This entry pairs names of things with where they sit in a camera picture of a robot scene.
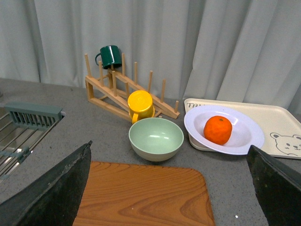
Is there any orange mandarin fruit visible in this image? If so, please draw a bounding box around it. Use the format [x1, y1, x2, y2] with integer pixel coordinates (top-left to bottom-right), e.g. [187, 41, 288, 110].
[203, 115, 232, 145]

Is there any white round plate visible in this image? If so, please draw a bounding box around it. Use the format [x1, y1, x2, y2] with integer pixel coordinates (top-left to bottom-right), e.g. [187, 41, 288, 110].
[184, 105, 265, 155]

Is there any yellow mug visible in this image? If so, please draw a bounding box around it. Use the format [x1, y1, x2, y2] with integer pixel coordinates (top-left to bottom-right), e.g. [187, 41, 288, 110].
[127, 90, 155, 124]

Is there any light green bowl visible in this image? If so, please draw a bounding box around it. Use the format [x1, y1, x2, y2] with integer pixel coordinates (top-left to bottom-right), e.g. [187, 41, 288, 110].
[128, 118, 184, 162]

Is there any wooden dish rack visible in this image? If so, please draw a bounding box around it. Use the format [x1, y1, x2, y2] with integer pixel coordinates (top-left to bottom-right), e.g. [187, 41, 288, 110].
[84, 53, 181, 122]

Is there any dark green mug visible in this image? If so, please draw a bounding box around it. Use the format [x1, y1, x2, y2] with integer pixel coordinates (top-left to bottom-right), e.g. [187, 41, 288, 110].
[95, 45, 122, 69]

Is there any wooden cutting board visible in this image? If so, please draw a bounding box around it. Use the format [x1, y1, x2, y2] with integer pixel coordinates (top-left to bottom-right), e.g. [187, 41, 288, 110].
[74, 161, 215, 226]

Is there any grey-white curtain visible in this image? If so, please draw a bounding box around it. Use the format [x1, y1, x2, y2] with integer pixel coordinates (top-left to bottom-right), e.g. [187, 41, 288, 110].
[0, 0, 301, 113]

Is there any grey-green sink drain rack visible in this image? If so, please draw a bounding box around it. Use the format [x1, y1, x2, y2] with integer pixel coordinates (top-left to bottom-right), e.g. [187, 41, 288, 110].
[0, 102, 64, 182]

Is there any beige bear serving tray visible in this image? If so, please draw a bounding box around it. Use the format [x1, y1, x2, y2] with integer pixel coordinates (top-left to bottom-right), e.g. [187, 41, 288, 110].
[184, 98, 301, 159]

